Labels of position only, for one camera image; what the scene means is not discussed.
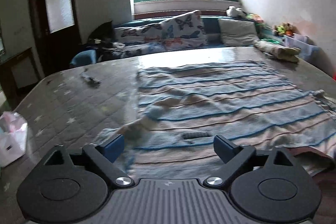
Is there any blue striped knit garment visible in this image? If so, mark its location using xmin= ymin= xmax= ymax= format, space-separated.
xmin=95 ymin=60 xmax=335 ymax=179

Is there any grey quilted star table cover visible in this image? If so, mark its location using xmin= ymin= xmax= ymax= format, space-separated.
xmin=1 ymin=47 xmax=335 ymax=223

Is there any small black metal tool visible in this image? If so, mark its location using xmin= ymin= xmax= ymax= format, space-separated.
xmin=80 ymin=68 xmax=101 ymax=88

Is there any white pink plastic bag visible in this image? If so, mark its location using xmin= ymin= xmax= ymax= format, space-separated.
xmin=0 ymin=111 xmax=28 ymax=168

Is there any black bag on sofa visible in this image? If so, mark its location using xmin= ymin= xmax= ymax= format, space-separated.
xmin=86 ymin=20 xmax=123 ymax=63

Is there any long butterfly print cushion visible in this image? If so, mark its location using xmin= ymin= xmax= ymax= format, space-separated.
xmin=114 ymin=23 xmax=166 ymax=59

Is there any folded yellow floral blanket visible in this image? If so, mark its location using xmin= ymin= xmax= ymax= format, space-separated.
xmin=252 ymin=40 xmax=301 ymax=63

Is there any blue sofa bench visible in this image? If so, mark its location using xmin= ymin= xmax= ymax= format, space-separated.
xmin=69 ymin=15 xmax=284 ymax=68

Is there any grey plain pillow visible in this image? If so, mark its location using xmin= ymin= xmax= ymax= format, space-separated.
xmin=218 ymin=19 xmax=259 ymax=47

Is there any green plastic bowl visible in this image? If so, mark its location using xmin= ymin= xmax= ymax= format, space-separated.
xmin=262 ymin=38 xmax=282 ymax=45

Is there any dark wooden cabinet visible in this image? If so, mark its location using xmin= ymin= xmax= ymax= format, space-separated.
xmin=1 ymin=47 xmax=42 ymax=110

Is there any dark wooden door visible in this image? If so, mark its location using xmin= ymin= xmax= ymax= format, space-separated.
xmin=29 ymin=0 xmax=81 ymax=76

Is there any upright butterfly print pillow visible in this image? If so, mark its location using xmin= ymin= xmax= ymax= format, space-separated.
xmin=160 ymin=10 xmax=208 ymax=51

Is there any clear plastic storage box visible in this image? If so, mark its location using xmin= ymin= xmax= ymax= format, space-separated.
xmin=284 ymin=34 xmax=319 ymax=63

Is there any colourful plush toy pile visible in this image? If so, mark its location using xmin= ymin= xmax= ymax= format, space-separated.
xmin=272 ymin=23 xmax=294 ymax=37

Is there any orange green plush toy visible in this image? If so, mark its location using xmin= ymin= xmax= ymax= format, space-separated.
xmin=246 ymin=13 xmax=264 ymax=24

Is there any white plush toy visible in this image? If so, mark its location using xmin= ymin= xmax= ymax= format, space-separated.
xmin=226 ymin=6 xmax=246 ymax=18

